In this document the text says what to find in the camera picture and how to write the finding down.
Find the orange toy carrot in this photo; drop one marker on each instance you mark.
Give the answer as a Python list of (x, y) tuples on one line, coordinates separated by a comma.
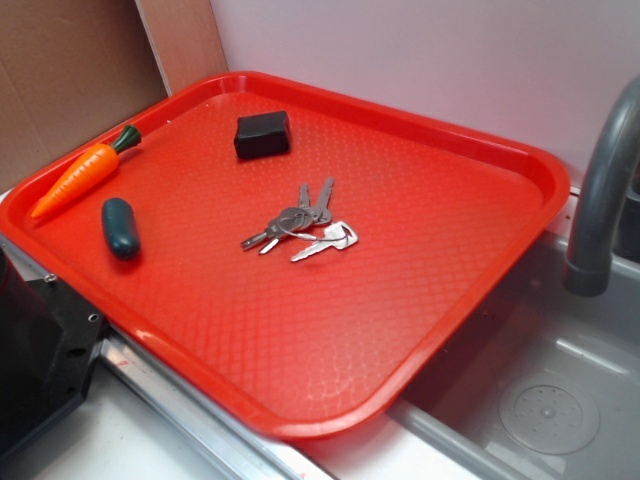
[(87, 171)]

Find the silver key large head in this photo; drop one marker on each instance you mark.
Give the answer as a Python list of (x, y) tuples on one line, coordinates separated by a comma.
[(338, 235)]

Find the red plastic tray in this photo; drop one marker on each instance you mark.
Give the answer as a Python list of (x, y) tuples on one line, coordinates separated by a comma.
[(310, 348)]

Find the silver key pointing up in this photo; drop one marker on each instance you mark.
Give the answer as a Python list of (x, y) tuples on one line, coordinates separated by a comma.
[(320, 211)]

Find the black rectangular block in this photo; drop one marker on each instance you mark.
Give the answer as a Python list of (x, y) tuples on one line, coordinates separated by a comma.
[(262, 135)]

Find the dark green toy cucumber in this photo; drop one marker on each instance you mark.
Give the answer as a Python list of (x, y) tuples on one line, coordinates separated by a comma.
[(120, 229)]

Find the grey plastic sink basin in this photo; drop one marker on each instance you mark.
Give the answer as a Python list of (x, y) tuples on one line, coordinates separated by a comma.
[(537, 383)]

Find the grey sink faucet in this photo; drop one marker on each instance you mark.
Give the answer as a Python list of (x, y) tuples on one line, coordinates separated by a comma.
[(606, 220)]

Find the brown cardboard panel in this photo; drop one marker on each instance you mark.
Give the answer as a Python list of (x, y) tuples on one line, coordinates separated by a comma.
[(70, 70)]

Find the grey key with ring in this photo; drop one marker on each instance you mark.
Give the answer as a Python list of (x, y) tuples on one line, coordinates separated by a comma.
[(290, 220)]

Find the metal table edge rail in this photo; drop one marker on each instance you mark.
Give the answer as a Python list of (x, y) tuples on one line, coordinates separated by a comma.
[(140, 422)]

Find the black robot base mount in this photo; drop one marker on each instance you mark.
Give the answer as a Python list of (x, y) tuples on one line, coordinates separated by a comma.
[(50, 339)]

